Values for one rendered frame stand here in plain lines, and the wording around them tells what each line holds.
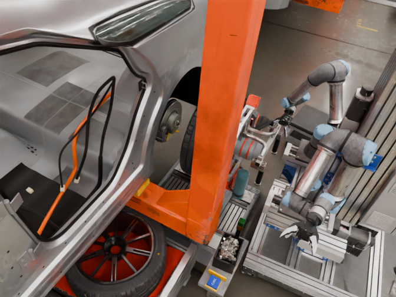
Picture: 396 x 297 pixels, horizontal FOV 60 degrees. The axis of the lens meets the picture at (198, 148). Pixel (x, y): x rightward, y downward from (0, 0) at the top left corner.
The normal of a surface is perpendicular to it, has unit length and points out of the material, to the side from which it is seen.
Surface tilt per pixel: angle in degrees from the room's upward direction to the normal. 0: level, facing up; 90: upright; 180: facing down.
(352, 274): 0
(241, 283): 0
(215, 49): 90
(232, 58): 90
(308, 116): 0
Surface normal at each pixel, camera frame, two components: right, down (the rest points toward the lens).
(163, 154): 0.07, -0.70
